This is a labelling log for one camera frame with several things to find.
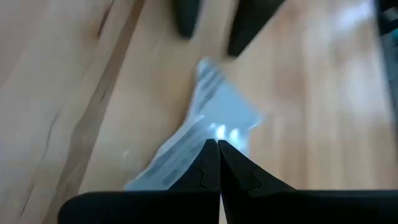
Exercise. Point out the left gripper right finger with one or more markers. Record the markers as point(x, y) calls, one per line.
point(280, 208)

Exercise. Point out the small white wrapper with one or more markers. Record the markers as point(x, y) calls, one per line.
point(217, 105)

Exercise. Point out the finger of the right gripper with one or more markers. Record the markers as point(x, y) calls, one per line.
point(186, 18)
point(248, 28)

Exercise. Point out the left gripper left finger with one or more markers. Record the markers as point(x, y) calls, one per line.
point(155, 208)

